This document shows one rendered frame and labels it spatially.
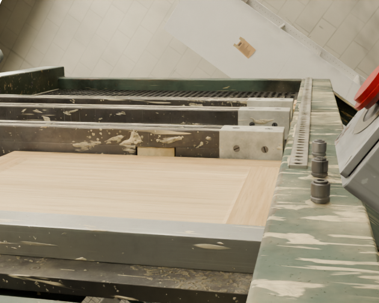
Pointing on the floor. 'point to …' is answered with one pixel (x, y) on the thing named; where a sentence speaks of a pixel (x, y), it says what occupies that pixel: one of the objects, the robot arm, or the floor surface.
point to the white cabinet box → (256, 44)
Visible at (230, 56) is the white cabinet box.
